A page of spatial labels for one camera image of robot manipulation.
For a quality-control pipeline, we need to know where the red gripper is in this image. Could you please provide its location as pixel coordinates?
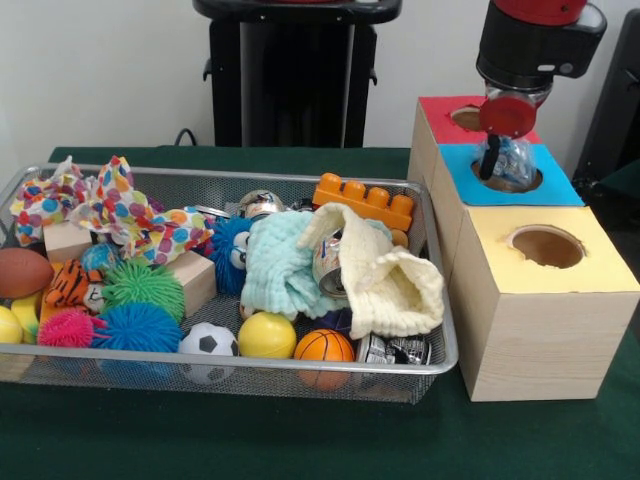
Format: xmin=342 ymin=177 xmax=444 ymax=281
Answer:
xmin=478 ymin=93 xmax=539 ymax=182

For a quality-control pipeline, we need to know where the clear plastic packet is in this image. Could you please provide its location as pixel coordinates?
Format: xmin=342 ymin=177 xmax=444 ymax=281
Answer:
xmin=476 ymin=136 xmax=539 ymax=192

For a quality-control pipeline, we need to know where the orange rubber toy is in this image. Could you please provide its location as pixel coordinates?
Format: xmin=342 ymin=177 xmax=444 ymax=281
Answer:
xmin=313 ymin=172 xmax=417 ymax=234

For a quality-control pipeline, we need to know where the cream yellow cloth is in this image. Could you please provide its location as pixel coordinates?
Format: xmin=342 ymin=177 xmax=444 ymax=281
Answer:
xmin=298 ymin=202 xmax=448 ymax=340

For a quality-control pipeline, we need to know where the mint green cloth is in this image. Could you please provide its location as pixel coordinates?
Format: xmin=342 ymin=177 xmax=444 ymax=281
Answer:
xmin=240 ymin=210 xmax=347 ymax=321

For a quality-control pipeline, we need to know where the wooden box with three holes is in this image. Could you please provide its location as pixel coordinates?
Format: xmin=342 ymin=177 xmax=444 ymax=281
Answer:
xmin=411 ymin=94 xmax=640 ymax=402

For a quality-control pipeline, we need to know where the clear mesh bin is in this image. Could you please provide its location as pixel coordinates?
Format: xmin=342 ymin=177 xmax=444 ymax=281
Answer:
xmin=0 ymin=162 xmax=460 ymax=404

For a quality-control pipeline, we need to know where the black chair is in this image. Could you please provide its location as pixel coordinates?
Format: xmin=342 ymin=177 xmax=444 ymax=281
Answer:
xmin=574 ymin=9 xmax=640 ymax=202

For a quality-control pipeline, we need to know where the silver can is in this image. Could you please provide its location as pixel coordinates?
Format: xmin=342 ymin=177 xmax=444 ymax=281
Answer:
xmin=313 ymin=228 xmax=352 ymax=299

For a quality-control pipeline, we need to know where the small orange basketball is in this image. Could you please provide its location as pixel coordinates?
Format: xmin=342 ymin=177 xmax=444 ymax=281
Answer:
xmin=294 ymin=329 xmax=356 ymax=390

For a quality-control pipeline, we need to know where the yellow ball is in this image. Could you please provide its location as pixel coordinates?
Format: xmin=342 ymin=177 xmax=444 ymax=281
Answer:
xmin=239 ymin=311 xmax=299 ymax=360

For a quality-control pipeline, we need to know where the small soccer ball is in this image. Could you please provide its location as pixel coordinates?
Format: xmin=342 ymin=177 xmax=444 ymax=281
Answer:
xmin=181 ymin=321 xmax=242 ymax=386

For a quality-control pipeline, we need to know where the green spiky ball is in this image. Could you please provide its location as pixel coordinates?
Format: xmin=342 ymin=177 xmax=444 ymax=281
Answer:
xmin=103 ymin=258 xmax=187 ymax=321

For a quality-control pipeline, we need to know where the polka dot cloth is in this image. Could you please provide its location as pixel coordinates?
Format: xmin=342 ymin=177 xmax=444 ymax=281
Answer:
xmin=10 ymin=155 xmax=214 ymax=266

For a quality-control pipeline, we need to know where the blue spiky ball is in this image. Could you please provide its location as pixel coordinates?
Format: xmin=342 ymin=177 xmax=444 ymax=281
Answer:
xmin=93 ymin=303 xmax=185 ymax=353

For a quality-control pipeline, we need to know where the pink spiky ball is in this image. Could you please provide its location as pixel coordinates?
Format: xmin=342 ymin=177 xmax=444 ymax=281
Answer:
xmin=38 ymin=307 xmax=106 ymax=349

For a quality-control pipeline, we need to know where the brown toy football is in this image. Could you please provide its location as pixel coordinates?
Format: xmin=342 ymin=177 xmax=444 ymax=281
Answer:
xmin=0 ymin=247 xmax=55 ymax=300

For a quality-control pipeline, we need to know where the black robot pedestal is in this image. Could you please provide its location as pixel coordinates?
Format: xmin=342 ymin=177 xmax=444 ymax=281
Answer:
xmin=192 ymin=0 xmax=403 ymax=150

